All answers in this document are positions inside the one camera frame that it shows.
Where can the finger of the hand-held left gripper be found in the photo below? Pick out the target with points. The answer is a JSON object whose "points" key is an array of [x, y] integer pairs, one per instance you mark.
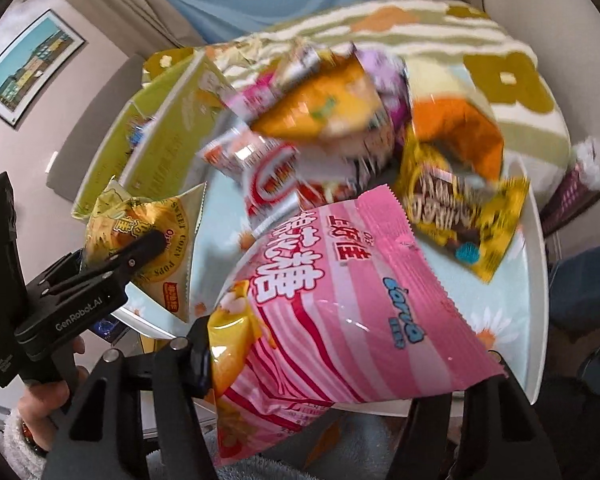
{"points": [[145, 249]]}

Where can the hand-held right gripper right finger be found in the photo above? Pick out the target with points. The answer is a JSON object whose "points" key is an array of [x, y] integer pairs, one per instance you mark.
{"points": [[480, 410]]}

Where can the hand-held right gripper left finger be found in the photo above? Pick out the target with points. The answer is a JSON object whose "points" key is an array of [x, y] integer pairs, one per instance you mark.
{"points": [[197, 360]]}

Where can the yellow corn snack packet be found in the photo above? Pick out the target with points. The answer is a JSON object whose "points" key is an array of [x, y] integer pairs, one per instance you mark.
{"points": [[175, 240]]}

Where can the green cardboard box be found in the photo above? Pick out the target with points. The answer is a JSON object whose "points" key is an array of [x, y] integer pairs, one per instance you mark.
{"points": [[175, 130]]}

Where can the pink striped marshmallow packet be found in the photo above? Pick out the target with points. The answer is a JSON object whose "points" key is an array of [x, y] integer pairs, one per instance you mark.
{"points": [[340, 300]]}

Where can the person's left forearm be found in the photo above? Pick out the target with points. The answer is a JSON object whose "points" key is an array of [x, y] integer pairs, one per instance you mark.
{"points": [[15, 445]]}

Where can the person's left hand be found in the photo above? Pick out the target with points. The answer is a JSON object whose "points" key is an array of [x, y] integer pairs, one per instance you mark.
{"points": [[42, 402]]}

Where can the grey fleece clothing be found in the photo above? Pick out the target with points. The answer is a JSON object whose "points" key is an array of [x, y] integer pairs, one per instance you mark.
{"points": [[360, 440]]}

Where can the red white snack packet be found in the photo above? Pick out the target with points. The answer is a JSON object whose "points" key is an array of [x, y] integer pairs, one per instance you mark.
{"points": [[275, 175]]}

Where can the dark blue cloth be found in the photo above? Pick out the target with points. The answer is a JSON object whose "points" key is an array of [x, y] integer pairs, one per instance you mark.
{"points": [[585, 280]]}

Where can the yellow pretzel snack packet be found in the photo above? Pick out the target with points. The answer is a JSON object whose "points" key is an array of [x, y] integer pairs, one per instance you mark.
{"points": [[490, 225]]}

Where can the orange yellow snack packet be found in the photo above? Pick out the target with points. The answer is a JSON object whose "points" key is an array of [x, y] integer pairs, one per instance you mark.
{"points": [[320, 105]]}

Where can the dark purple packet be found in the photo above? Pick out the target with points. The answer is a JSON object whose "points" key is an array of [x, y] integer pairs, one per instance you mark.
{"points": [[572, 195]]}

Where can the light blue cloth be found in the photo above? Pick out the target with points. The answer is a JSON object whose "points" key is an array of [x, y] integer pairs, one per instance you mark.
{"points": [[260, 0]]}

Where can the orange chip packet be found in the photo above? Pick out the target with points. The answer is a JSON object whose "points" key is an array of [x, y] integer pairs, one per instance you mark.
{"points": [[455, 125]]}

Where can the purple pink snack packet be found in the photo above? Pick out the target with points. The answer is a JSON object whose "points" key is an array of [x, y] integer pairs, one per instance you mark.
{"points": [[385, 80]]}

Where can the floral striped blanket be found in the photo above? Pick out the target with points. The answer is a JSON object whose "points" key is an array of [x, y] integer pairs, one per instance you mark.
{"points": [[430, 25]]}

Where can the framed wall picture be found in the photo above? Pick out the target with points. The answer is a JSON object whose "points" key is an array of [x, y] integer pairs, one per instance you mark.
{"points": [[25, 65]]}

